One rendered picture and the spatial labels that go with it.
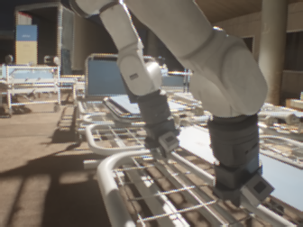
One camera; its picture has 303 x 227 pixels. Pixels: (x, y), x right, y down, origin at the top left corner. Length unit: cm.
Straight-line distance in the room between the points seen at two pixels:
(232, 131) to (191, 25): 17
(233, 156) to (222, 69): 16
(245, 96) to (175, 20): 14
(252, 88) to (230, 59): 6
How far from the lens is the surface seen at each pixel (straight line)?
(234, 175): 39
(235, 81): 27
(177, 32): 26
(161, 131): 61
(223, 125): 34
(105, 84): 209
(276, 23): 541
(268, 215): 45
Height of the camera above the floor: 77
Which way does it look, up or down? 11 degrees down
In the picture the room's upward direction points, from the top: 3 degrees clockwise
